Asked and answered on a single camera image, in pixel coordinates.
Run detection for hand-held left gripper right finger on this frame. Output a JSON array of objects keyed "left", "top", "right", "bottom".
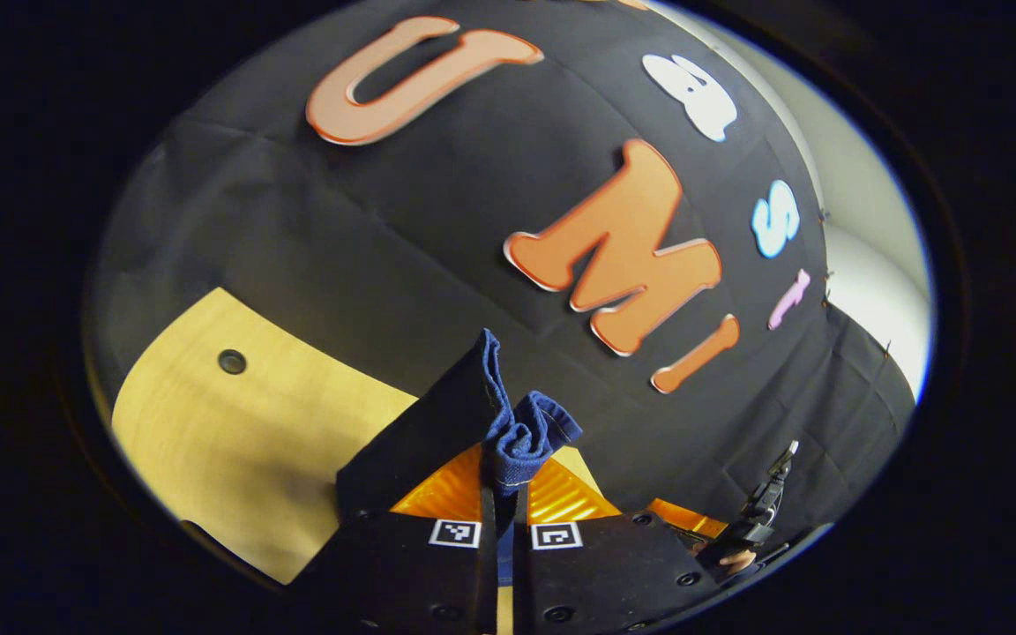
[{"left": 512, "top": 457, "right": 722, "bottom": 635}]

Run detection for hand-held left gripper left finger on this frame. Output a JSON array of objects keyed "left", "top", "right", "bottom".
[{"left": 290, "top": 444, "right": 500, "bottom": 635}]

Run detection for blue denim jeans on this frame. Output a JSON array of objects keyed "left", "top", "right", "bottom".
[{"left": 334, "top": 328, "right": 584, "bottom": 587}]

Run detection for black backdrop cloth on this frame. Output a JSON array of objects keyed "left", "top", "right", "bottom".
[{"left": 85, "top": 0, "right": 919, "bottom": 565}]

